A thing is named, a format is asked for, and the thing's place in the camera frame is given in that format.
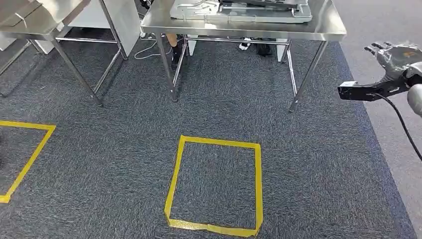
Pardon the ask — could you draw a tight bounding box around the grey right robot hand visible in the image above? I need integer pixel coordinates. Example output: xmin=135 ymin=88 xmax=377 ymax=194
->
xmin=364 ymin=41 xmax=422 ymax=82

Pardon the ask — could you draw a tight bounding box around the white furniture leg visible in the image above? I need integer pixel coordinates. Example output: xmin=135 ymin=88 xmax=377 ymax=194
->
xmin=276 ymin=39 xmax=293 ymax=63
xmin=187 ymin=34 xmax=199 ymax=56

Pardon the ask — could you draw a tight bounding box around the person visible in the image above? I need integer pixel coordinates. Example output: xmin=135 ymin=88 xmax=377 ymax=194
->
xmin=238 ymin=37 xmax=275 ymax=57
xmin=166 ymin=33 xmax=184 ymax=65

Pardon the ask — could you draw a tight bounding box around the steel table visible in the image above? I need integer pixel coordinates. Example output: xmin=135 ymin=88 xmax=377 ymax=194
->
xmin=0 ymin=0 xmax=142 ymax=107
xmin=141 ymin=0 xmax=347 ymax=113

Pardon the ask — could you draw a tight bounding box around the yellow floor tape square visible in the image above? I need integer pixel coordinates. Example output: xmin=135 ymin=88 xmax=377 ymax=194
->
xmin=0 ymin=120 xmax=57 ymax=204
xmin=164 ymin=135 xmax=264 ymax=238

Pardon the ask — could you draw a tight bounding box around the pressed metal panel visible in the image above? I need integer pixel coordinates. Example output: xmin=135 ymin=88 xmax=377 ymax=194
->
xmin=170 ymin=0 xmax=313 ymax=24

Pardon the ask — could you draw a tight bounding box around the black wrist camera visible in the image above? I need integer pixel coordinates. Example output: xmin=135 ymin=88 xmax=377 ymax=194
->
xmin=337 ymin=77 xmax=413 ymax=102

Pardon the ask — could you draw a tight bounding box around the black camera cable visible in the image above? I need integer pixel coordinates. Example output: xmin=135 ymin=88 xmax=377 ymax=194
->
xmin=369 ymin=92 xmax=422 ymax=162

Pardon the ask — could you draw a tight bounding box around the white cable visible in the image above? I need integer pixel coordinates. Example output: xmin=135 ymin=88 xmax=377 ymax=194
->
xmin=133 ymin=33 xmax=172 ymax=61

